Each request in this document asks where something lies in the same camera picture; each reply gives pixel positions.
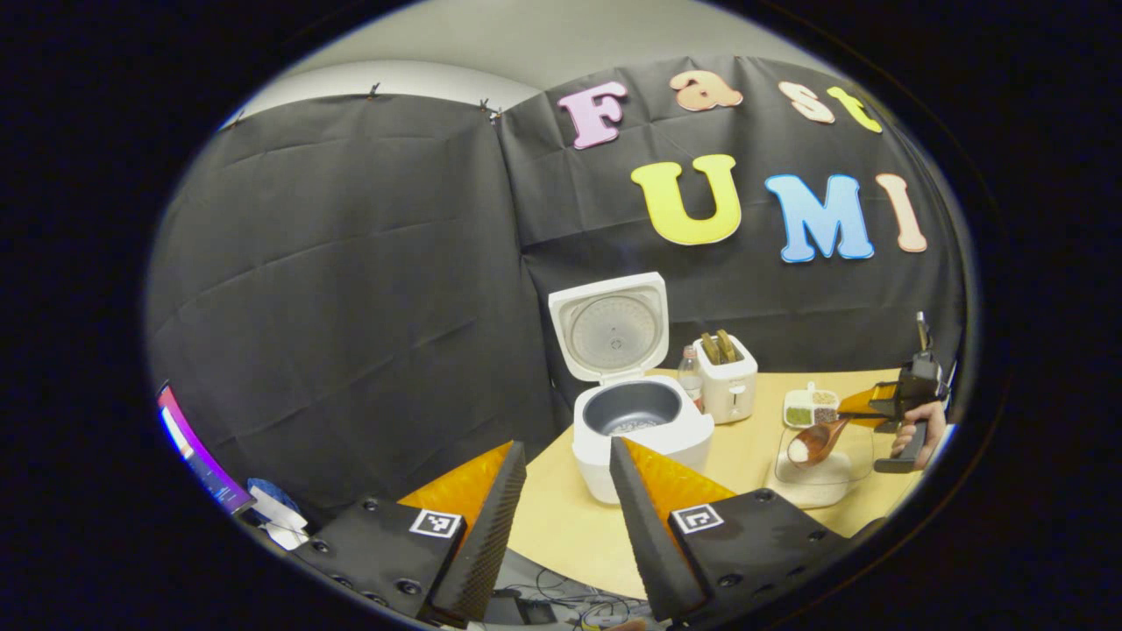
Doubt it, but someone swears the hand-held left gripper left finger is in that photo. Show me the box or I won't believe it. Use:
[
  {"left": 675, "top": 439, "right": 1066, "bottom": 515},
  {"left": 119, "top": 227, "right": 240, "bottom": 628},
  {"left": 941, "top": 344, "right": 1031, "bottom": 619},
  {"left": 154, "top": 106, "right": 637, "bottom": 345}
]
[{"left": 289, "top": 441, "right": 529, "bottom": 627}]

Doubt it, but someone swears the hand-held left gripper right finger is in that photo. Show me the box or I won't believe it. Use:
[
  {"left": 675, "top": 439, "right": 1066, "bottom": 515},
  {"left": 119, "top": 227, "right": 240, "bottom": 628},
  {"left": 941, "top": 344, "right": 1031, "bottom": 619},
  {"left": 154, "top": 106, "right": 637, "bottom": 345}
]
[{"left": 609, "top": 436, "right": 851, "bottom": 625}]

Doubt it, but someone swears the brown wooden spoon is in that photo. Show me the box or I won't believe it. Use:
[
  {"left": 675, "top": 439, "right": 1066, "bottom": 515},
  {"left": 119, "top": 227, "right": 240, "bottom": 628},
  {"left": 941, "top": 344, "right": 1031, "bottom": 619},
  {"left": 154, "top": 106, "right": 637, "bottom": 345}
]
[{"left": 786, "top": 412, "right": 877, "bottom": 467}]

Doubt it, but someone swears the clear box of white rice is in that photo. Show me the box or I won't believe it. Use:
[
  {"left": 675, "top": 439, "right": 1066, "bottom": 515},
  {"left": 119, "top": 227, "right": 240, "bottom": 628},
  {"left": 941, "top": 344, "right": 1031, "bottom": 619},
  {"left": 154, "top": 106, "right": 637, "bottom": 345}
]
[{"left": 767, "top": 425, "right": 876, "bottom": 509}]

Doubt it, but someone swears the white rice cooker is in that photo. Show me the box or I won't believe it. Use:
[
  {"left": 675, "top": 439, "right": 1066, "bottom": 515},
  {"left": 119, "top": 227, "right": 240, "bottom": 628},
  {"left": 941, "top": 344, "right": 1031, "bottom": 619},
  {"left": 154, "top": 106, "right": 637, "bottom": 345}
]
[{"left": 549, "top": 272, "right": 715, "bottom": 505}]

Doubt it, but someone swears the white divided grain dish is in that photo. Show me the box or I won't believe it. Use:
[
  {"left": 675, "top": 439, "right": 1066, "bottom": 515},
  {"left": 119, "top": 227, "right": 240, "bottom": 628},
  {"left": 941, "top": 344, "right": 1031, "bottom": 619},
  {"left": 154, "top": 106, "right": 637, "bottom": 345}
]
[{"left": 783, "top": 382, "right": 841, "bottom": 429}]

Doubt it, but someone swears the white toaster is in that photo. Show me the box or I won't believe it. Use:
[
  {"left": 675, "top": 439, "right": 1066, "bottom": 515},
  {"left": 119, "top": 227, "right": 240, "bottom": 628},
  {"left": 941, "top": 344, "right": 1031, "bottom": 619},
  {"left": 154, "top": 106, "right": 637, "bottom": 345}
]
[{"left": 692, "top": 333, "right": 759, "bottom": 425}]

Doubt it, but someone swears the small clear plastic bottle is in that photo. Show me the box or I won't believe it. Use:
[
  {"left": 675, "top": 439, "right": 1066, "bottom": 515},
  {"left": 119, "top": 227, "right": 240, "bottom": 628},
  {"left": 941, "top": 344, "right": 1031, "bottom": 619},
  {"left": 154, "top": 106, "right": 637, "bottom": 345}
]
[{"left": 678, "top": 345, "right": 705, "bottom": 413}]

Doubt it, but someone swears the white paper pile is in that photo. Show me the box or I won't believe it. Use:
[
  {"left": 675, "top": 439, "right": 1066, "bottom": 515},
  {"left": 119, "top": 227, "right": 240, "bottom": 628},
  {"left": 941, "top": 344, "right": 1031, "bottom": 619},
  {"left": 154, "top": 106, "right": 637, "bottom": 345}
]
[{"left": 261, "top": 508, "right": 309, "bottom": 551}]

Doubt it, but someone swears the blue cloth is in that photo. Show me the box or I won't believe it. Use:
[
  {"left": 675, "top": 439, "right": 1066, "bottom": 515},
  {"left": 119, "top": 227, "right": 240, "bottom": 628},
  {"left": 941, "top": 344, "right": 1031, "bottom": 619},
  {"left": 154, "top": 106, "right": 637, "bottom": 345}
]
[{"left": 247, "top": 478, "right": 303, "bottom": 522}]

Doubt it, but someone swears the black backdrop cloth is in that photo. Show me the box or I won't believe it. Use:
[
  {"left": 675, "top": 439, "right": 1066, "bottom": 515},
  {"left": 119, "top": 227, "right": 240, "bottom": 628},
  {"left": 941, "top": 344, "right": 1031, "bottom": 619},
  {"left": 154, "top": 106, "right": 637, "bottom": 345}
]
[{"left": 145, "top": 54, "right": 969, "bottom": 527}]

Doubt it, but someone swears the computer monitor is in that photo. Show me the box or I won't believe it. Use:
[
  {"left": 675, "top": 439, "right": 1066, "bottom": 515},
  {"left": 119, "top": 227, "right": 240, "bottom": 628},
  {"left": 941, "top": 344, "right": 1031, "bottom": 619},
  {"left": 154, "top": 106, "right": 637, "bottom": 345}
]
[{"left": 158, "top": 383, "right": 255, "bottom": 515}]

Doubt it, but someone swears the black cable bundle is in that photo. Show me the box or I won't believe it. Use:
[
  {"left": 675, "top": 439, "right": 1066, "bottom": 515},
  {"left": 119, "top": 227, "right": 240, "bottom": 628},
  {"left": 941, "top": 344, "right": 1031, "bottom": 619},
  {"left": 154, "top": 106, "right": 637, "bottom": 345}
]
[{"left": 486, "top": 565, "right": 654, "bottom": 628}]

